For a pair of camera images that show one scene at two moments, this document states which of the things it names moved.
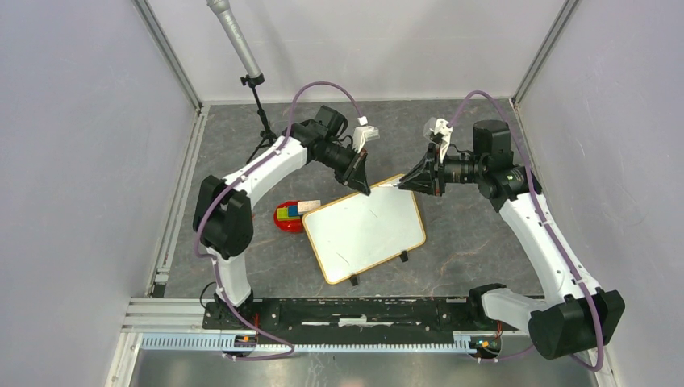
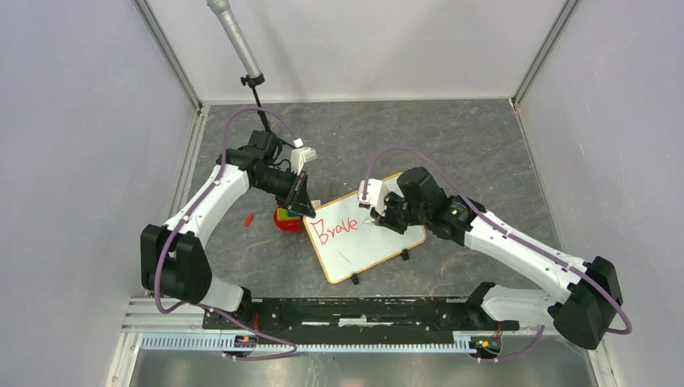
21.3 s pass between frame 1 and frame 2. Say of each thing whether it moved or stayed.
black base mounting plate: stayed
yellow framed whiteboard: stayed
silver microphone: stayed
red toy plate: stayed
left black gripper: moved
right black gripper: moved
